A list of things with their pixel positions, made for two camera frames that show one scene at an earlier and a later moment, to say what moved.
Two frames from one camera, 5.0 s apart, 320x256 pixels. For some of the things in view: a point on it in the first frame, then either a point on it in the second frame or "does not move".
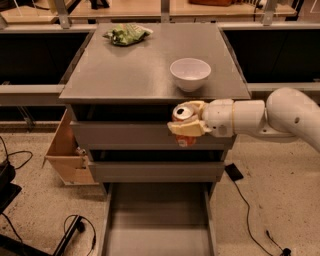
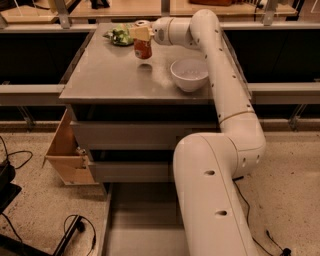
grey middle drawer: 154,172 does not move
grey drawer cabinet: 122,98 does not move
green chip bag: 125,34 does not move
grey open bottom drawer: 157,219 does not move
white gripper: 218,116 to 161,32
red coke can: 184,113 to 143,48
